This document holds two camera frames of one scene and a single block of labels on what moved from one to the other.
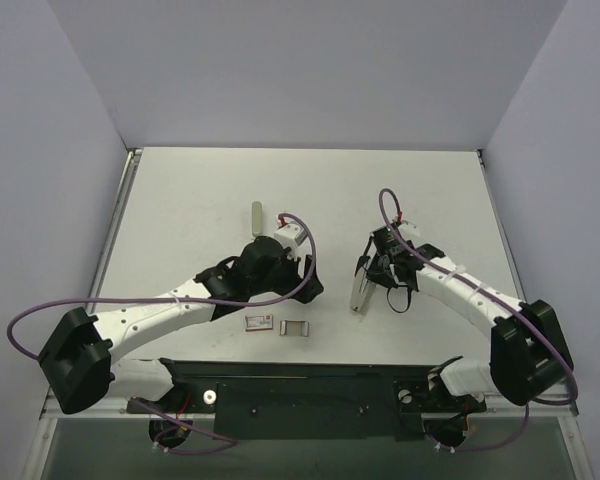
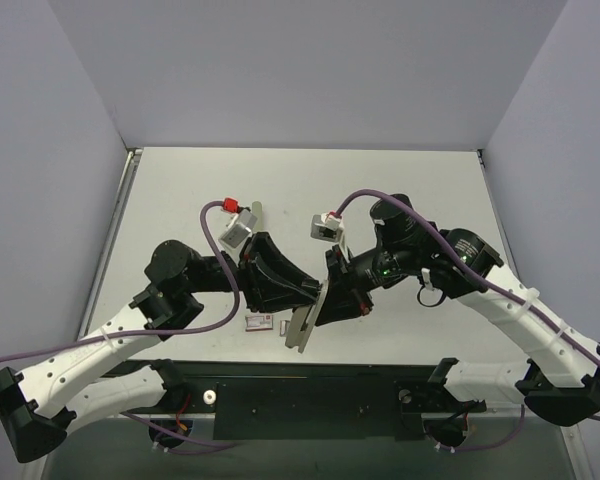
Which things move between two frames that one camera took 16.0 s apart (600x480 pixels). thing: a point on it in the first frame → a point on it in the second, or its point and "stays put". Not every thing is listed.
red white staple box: (258, 322) stays put
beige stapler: (256, 218) stays put
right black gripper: (375, 265) → (340, 278)
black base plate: (274, 400) stays put
